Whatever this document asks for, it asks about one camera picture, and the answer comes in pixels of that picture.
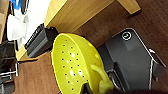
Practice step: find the small blue object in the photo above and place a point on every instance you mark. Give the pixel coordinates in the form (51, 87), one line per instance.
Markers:
(15, 3)

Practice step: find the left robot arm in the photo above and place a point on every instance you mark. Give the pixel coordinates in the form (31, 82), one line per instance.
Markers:
(6, 70)

